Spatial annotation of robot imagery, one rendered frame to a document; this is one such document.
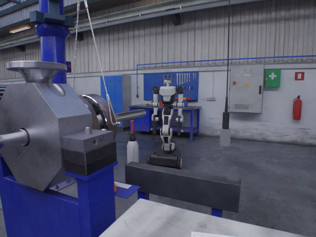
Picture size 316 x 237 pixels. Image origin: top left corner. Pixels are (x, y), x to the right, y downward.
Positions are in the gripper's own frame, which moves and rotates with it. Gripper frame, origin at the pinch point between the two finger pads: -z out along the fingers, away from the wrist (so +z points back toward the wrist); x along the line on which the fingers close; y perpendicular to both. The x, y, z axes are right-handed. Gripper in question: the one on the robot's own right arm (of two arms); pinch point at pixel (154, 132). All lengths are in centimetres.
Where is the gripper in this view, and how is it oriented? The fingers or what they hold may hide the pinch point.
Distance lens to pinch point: 357.9
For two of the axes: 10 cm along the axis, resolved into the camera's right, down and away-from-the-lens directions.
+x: -2.7, -0.7, -9.6
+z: 0.6, -10.0, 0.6
